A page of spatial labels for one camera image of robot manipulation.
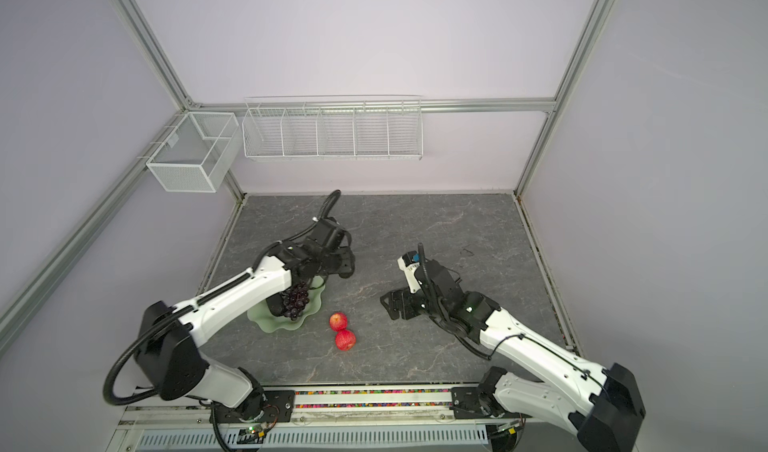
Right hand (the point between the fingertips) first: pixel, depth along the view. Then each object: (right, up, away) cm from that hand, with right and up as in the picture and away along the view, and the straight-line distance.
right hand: (396, 298), depth 75 cm
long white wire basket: (-22, +52, +27) cm, 62 cm away
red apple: (-17, -9, +9) cm, 21 cm away
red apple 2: (-14, -13, +5) cm, 20 cm away
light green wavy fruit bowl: (-37, -10, +11) cm, 40 cm away
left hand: (-12, +7, +8) cm, 16 cm away
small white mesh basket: (-66, +41, +22) cm, 81 cm away
